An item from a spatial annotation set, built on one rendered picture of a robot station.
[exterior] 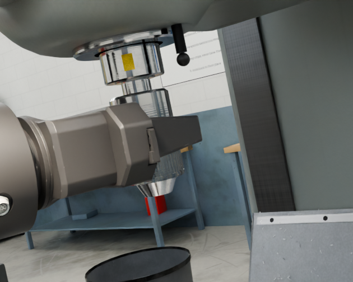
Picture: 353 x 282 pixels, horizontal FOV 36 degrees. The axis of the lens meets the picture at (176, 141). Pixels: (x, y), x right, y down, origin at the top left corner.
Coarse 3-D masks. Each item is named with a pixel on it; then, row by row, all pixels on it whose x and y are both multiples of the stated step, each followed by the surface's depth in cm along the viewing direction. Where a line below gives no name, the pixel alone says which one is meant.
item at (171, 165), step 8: (152, 104) 41; (160, 104) 41; (168, 104) 42; (152, 112) 41; (160, 112) 41; (168, 112) 42; (176, 152) 42; (168, 160) 41; (176, 160) 42; (160, 168) 41; (168, 168) 41; (176, 168) 42; (160, 176) 41; (168, 176) 41; (176, 176) 42; (136, 184) 41; (144, 184) 41
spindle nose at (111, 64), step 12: (120, 48) 40; (132, 48) 40; (144, 48) 41; (156, 48) 42; (108, 60) 41; (120, 60) 40; (144, 60) 41; (156, 60) 41; (108, 72) 41; (120, 72) 41; (132, 72) 40; (144, 72) 41; (156, 72) 41; (108, 84) 42
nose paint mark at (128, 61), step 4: (124, 56) 40; (128, 56) 40; (124, 60) 40; (128, 60) 40; (132, 60) 40; (124, 64) 40; (128, 64) 40; (132, 64) 40; (124, 68) 40; (128, 68) 40; (132, 68) 40
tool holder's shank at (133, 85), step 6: (138, 78) 41; (144, 78) 42; (150, 78) 44; (120, 84) 44; (126, 84) 42; (132, 84) 42; (138, 84) 42; (144, 84) 42; (150, 84) 42; (126, 90) 42; (132, 90) 42; (138, 90) 42; (144, 90) 42
